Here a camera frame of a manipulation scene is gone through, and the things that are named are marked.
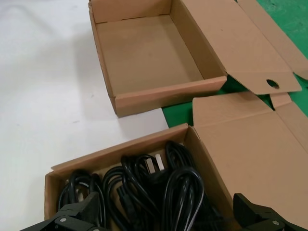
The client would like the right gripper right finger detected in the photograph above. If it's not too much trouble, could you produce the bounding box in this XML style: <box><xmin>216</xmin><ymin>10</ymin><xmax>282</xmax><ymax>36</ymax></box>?
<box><xmin>232</xmin><ymin>192</ymin><xmax>308</xmax><ymax>231</ymax></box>

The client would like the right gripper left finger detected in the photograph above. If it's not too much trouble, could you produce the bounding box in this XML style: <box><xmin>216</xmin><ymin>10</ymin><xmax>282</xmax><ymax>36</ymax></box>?
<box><xmin>14</xmin><ymin>192</ymin><xmax>106</xmax><ymax>231</ymax></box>

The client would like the black power cord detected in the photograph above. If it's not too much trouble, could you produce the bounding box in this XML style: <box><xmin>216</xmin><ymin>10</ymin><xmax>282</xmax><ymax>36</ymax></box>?
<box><xmin>102</xmin><ymin>154</ymin><xmax>170</xmax><ymax>231</ymax></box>
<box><xmin>58</xmin><ymin>169</ymin><xmax>106</xmax><ymax>228</ymax></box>
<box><xmin>162</xmin><ymin>141</ymin><xmax>217</xmax><ymax>231</ymax></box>

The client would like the cardboard box with holed flap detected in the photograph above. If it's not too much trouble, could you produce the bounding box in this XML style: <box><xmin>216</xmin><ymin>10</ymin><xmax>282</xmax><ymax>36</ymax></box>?
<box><xmin>88</xmin><ymin>0</ymin><xmax>308</xmax><ymax>118</ymax></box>

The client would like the green cloth mat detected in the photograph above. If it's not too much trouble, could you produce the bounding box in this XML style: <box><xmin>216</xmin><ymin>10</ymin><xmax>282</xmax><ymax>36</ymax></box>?
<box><xmin>161</xmin><ymin>0</ymin><xmax>308</xmax><ymax>129</ymax></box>

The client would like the cardboard box with cords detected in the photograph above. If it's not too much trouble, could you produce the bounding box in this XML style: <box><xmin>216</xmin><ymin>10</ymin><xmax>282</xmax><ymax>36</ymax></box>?
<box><xmin>44</xmin><ymin>92</ymin><xmax>308</xmax><ymax>231</ymax></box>

